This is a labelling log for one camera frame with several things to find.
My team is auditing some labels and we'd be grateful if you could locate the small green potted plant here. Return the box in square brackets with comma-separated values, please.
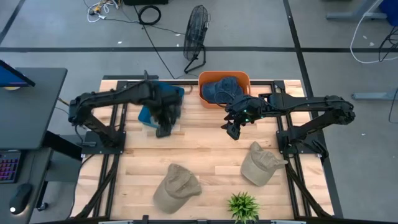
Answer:
[226, 191, 261, 224]

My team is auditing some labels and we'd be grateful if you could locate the black computer mouse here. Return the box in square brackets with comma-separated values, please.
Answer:
[8, 183, 34, 216]

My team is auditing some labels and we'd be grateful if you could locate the backlit keyboard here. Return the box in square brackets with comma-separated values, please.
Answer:
[0, 151, 22, 185]

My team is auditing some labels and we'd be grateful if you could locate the black looped floor cable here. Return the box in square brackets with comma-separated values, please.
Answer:
[377, 26, 398, 63]

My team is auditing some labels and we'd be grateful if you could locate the black desk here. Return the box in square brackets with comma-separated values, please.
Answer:
[0, 67, 83, 224]

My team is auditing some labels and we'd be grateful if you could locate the white floor cable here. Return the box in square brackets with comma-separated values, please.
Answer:
[349, 0, 398, 65]

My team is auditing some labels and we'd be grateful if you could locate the orange plastic bin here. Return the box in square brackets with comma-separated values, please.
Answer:
[197, 70, 252, 110]

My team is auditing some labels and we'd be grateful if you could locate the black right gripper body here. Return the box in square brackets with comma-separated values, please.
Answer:
[223, 95, 271, 126]

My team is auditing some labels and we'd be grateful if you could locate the coiled black cable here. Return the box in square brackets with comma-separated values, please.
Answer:
[137, 4, 162, 26]

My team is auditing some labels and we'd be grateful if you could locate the grey desk foot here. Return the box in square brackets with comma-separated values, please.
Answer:
[325, 0, 389, 22]
[351, 89, 398, 101]

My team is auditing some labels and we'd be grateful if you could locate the blue denim baseball cap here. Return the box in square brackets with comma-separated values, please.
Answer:
[201, 81, 225, 105]
[214, 77, 245, 104]

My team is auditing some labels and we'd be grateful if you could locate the khaki baseball cap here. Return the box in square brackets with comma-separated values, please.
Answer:
[239, 141, 289, 187]
[152, 163, 203, 215]

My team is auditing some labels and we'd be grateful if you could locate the long black floor cable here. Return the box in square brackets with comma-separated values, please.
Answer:
[132, 5, 187, 80]

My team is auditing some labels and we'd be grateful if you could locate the blue floor crate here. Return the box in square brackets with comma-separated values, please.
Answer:
[386, 0, 398, 27]

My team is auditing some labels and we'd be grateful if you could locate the desk monitor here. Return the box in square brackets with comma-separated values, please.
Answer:
[0, 59, 36, 88]

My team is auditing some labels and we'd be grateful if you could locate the white cable bundle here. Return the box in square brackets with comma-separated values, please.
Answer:
[83, 0, 112, 24]

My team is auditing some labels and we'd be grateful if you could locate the blue plastic bin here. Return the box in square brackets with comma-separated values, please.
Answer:
[137, 81, 186, 129]

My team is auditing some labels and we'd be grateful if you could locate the black floor fan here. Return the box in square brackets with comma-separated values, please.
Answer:
[182, 4, 210, 75]

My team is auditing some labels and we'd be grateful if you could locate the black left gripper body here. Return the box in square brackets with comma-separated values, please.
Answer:
[148, 91, 184, 126]

